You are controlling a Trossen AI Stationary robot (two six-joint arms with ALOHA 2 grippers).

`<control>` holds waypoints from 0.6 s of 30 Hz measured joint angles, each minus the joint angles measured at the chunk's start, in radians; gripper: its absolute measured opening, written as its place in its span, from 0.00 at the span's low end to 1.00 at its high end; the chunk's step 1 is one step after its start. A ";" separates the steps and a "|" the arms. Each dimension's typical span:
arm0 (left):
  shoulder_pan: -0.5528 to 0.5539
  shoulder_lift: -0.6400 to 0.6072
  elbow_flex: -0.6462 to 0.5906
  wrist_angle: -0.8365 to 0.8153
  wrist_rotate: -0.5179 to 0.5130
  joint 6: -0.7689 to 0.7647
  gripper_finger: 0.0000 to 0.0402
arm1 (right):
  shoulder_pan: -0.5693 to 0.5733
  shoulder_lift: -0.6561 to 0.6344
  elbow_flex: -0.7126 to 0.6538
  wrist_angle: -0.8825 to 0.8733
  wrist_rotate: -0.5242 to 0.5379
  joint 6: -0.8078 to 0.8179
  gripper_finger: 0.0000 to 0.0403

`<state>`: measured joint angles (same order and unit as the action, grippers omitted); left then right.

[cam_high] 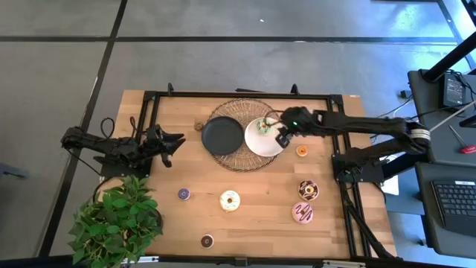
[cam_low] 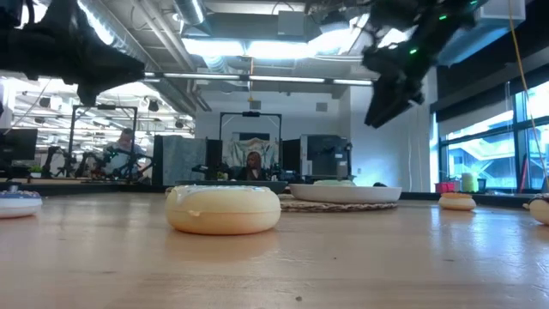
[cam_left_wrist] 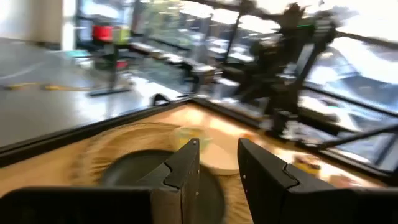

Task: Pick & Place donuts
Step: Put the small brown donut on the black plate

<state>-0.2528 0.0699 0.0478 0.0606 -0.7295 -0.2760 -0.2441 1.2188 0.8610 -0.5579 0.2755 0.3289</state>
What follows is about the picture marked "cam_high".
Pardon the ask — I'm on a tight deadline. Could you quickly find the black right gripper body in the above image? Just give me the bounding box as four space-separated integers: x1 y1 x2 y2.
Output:
280 106 323 137

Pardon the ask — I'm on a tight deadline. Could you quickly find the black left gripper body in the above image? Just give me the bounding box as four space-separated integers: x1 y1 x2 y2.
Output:
144 124 169 159

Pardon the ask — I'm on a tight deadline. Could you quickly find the green iced donut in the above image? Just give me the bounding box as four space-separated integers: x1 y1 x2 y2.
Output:
255 117 277 136

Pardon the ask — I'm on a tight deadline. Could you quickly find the chocolate iced sprinkled donut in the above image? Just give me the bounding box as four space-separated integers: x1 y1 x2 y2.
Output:
297 179 320 202

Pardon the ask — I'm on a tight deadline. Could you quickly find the pale yellow iced donut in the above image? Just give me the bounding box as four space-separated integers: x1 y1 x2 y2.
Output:
219 190 241 213

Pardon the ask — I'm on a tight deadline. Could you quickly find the white round plate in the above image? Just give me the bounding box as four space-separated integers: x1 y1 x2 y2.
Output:
244 117 287 158

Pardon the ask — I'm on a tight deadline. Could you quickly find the round woven placemat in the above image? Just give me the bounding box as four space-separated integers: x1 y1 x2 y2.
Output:
207 98 283 173

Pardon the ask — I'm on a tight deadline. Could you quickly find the black round plate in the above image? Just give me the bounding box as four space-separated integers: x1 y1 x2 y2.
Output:
201 115 245 156

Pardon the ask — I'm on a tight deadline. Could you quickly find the green leafy plant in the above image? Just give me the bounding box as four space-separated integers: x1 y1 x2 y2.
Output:
68 174 164 268

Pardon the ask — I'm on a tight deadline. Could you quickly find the pink iced donut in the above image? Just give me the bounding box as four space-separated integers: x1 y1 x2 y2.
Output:
291 202 314 225

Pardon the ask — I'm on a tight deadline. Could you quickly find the white paper sheet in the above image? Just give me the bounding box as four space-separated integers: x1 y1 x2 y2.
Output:
382 174 400 197

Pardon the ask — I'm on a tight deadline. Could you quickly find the grey side desk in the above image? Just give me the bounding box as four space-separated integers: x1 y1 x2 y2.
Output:
407 68 476 163

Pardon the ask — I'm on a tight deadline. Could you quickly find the dark keyboard tray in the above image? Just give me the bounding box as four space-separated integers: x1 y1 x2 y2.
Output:
414 162 476 260

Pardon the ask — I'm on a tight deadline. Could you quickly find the black power adapter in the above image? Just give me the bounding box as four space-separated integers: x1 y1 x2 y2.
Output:
442 72 466 109

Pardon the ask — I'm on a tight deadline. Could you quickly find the black slanted pole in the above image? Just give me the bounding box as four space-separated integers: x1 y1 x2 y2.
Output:
422 31 476 83

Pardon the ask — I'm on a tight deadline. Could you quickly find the black keyboard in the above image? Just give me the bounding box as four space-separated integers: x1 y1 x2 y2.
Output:
431 179 476 236

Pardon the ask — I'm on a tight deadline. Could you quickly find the black aluminium table frame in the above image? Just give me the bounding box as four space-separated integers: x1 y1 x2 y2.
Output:
122 82 399 268

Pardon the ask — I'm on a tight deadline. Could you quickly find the black floor cable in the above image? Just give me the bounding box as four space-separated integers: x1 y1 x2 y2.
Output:
367 95 414 121

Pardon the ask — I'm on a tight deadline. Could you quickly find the pale thin cable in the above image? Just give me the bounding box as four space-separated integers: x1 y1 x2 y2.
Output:
428 100 476 132

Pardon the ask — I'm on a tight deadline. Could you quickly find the red-handled screwdriver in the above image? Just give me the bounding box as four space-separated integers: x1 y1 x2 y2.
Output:
448 124 476 155

